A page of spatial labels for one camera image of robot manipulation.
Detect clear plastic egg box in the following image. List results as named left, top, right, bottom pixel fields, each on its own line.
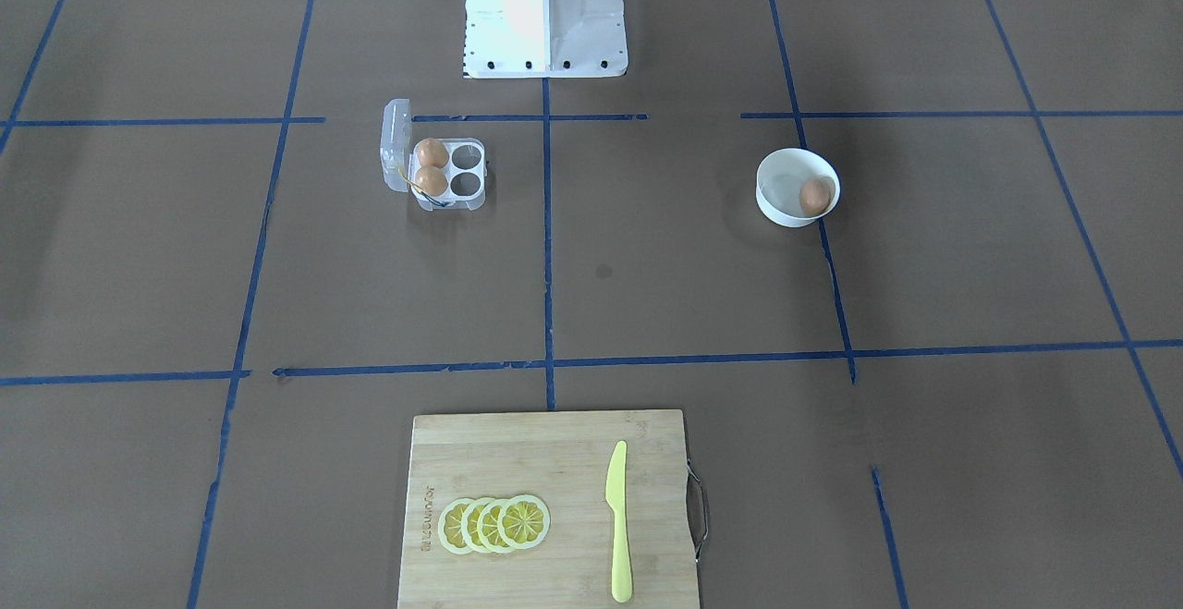
left=379, top=99, right=489, bottom=212

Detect brown egg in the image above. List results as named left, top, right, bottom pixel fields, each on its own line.
left=799, top=177, right=834, bottom=218

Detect brown egg front cell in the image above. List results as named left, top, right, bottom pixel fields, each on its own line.
left=411, top=166, right=450, bottom=197

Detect brown egg cell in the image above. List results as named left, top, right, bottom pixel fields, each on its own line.
left=414, top=138, right=450, bottom=168
left=411, top=166, right=450, bottom=197

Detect brown egg rear cell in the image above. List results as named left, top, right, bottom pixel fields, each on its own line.
left=414, top=138, right=450, bottom=168

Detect bamboo cutting board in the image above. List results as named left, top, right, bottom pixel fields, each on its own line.
left=396, top=408, right=702, bottom=608

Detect white ceramic bowl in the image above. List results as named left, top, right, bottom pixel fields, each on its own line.
left=755, top=149, right=842, bottom=227

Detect yellow plastic knife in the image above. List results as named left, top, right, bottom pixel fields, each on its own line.
left=605, top=440, right=634, bottom=603

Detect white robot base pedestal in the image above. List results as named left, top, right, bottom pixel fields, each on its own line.
left=463, top=0, right=629, bottom=79

